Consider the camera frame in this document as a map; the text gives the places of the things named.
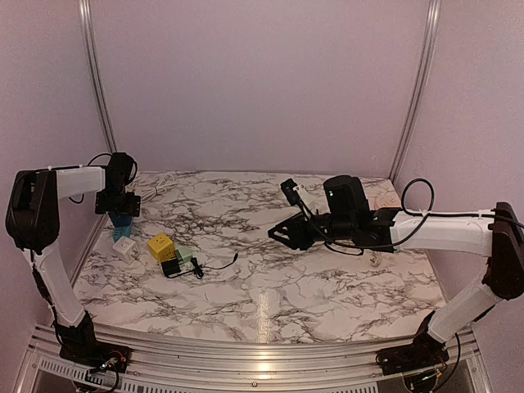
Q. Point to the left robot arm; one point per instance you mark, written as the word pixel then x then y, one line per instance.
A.
pixel 33 220

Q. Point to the teal power strip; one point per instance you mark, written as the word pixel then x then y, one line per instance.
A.
pixel 122 231

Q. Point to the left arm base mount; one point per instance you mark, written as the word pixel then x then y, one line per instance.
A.
pixel 80 345

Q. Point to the white cube socket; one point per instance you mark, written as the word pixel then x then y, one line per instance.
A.
pixel 127 249

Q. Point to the front aluminium rail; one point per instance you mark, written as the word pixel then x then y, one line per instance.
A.
pixel 173 364

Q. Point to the green plug adapter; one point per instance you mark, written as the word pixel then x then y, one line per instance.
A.
pixel 183 255

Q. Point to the black power adapter with cable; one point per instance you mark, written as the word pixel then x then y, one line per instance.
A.
pixel 175 268

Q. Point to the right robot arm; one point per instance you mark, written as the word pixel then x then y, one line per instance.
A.
pixel 350 223

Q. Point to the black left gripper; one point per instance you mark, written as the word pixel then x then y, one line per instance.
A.
pixel 131 205

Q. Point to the aluminium frame post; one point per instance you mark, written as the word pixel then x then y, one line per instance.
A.
pixel 87 27
pixel 420 82

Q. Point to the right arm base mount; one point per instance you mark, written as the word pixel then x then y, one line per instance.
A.
pixel 423 351

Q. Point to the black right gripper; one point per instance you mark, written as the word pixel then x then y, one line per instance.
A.
pixel 296 232

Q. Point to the pink round power strip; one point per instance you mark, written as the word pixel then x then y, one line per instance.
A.
pixel 387 200

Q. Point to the right aluminium frame post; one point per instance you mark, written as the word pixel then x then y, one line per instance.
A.
pixel 420 82

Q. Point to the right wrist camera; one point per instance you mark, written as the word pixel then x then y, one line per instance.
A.
pixel 295 194

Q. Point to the left aluminium frame post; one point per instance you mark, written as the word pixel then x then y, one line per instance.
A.
pixel 87 27

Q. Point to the yellow cube socket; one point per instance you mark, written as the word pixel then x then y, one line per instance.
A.
pixel 161 248

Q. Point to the blue cube socket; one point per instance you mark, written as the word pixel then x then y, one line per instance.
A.
pixel 121 221

